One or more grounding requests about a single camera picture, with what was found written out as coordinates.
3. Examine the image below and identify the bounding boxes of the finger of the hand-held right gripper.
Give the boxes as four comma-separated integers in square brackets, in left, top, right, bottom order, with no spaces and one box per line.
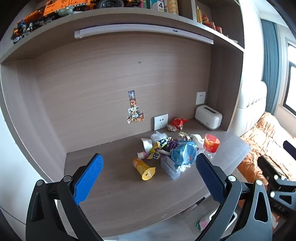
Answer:
[283,140,296,154]
[257,156,282,186]

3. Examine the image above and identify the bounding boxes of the yellow blue snack wrapper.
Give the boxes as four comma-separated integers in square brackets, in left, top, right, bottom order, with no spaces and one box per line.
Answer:
[147,137,173,161]

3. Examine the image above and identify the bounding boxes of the wooden desk shelf unit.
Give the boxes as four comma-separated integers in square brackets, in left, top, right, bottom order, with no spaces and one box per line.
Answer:
[0,0,252,240]

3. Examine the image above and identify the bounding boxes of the yellow snack canister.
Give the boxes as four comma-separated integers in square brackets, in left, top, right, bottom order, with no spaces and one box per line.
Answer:
[132,157,156,181]

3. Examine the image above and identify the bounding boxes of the orange blanket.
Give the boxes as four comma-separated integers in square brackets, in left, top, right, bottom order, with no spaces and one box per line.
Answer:
[236,112,296,223]

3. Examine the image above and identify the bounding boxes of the white plastic bag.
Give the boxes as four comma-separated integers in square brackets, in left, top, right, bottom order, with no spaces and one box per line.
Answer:
[150,131,169,143]

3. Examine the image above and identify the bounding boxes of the colourful wall stickers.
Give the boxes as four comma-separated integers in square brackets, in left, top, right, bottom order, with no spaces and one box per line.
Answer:
[126,90,144,124]

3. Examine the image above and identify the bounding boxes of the white padded headboard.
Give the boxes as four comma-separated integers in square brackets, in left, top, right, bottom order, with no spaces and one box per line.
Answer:
[236,81,268,138]

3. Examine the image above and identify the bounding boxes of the white toaster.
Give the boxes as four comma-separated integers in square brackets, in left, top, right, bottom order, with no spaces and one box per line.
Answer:
[194,105,223,130]

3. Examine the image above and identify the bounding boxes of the clear plastic box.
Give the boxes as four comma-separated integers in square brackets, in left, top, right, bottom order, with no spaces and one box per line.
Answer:
[160,155,197,180]

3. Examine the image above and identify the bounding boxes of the white light bar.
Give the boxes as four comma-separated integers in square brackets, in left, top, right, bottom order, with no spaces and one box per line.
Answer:
[74,24,214,45]

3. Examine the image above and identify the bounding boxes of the colourful game box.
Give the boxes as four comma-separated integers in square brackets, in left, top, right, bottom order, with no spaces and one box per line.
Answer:
[151,0,167,12]

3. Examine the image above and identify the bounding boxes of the orange toy crane truck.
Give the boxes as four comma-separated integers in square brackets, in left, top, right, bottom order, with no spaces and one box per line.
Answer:
[12,0,144,45]

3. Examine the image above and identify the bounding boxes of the white crumpled tissue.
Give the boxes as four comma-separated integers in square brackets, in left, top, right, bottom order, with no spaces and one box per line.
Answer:
[191,133,205,151]

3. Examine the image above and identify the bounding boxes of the red figurines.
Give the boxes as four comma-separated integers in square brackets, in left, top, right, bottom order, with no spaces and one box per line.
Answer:
[203,14,223,33]

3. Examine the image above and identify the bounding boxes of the purple snack wrapper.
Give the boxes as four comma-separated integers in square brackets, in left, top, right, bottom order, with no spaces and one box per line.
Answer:
[159,138,179,156]

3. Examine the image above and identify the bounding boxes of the white wall socket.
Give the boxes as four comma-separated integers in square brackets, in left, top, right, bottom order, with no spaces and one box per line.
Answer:
[154,113,169,131]
[195,91,206,105]

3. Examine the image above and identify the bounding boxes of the red snack bag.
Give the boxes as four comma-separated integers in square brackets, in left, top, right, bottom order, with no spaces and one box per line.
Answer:
[167,117,189,131]

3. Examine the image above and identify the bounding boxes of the blue snack bag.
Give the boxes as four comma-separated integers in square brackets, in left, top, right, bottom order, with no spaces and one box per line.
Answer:
[170,141,198,168]

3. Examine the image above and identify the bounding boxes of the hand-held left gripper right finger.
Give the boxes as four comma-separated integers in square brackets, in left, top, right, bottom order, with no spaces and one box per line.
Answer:
[194,153,273,241]

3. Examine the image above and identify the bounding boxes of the golden pagoda model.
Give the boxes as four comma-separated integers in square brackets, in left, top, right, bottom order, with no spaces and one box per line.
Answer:
[196,6,204,24]

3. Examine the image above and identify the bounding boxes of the window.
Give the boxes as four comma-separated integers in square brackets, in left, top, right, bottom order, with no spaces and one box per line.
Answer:
[283,42,296,112]

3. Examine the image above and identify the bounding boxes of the blue curtain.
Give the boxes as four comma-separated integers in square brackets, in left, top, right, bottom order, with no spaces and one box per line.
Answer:
[260,19,282,114]

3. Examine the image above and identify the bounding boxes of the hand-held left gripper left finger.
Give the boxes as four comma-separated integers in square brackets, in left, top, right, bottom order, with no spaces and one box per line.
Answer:
[25,153,104,241]

